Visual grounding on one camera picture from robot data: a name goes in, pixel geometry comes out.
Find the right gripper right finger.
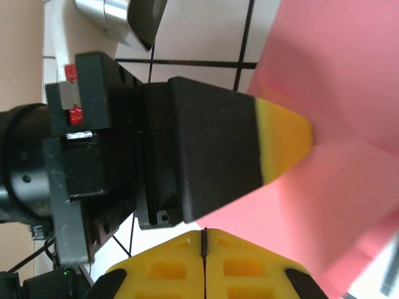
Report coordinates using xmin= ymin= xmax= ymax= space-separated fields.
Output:
xmin=204 ymin=228 xmax=330 ymax=299

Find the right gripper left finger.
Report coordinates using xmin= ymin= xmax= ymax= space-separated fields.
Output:
xmin=82 ymin=229 xmax=205 ymax=299

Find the pink cloth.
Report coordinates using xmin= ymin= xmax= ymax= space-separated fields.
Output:
xmin=195 ymin=0 xmax=399 ymax=299

